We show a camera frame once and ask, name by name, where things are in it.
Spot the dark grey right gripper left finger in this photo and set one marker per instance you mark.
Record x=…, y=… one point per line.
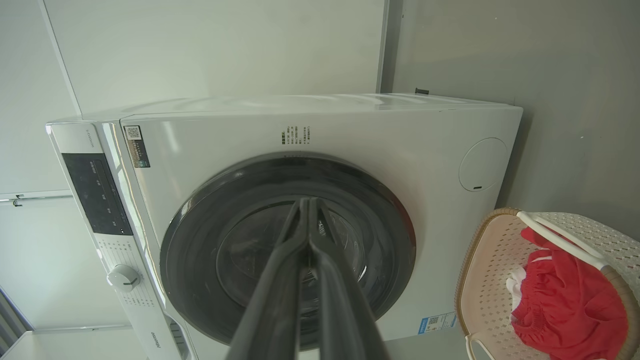
x=270, y=310

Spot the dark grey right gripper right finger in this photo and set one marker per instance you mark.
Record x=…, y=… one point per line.
x=345, y=325

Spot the beige perforated plastic laundry basket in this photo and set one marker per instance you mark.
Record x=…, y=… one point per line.
x=490, y=280

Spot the blue energy label sticker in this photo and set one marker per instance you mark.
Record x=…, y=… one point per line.
x=437, y=323

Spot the round black glass washer door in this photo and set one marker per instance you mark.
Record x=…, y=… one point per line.
x=200, y=225

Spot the white round control knob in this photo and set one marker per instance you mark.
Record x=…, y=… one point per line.
x=123, y=278

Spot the white garment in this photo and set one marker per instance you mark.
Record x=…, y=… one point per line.
x=515, y=286

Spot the white front-load washing machine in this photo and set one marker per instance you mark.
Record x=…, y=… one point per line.
x=400, y=140

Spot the black washer control panel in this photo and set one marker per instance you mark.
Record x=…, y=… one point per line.
x=97, y=195

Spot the dark QR code sticker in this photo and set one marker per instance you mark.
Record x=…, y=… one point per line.
x=136, y=147

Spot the round white filter cover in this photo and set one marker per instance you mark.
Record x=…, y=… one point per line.
x=482, y=165

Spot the red garment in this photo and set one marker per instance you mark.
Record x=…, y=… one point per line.
x=570, y=305

